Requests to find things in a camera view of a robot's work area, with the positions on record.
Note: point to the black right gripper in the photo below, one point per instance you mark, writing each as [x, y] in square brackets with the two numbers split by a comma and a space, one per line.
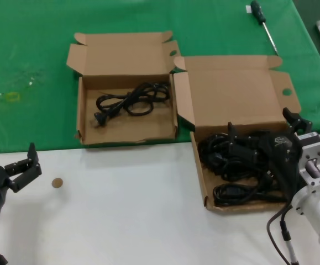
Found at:
[280, 150]

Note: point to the open cardboard box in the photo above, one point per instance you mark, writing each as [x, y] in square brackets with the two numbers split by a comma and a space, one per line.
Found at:
[231, 91]

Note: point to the open cardboard box torn rim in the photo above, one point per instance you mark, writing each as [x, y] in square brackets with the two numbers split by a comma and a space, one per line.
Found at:
[126, 129]

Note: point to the round brown cardboard disc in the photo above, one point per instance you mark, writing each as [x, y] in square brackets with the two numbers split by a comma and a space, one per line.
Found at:
[57, 182]

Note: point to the green table cloth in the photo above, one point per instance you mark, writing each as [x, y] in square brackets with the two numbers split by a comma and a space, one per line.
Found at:
[24, 41]

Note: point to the small white paper tag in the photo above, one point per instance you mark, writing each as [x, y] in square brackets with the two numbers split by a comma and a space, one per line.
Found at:
[248, 9]

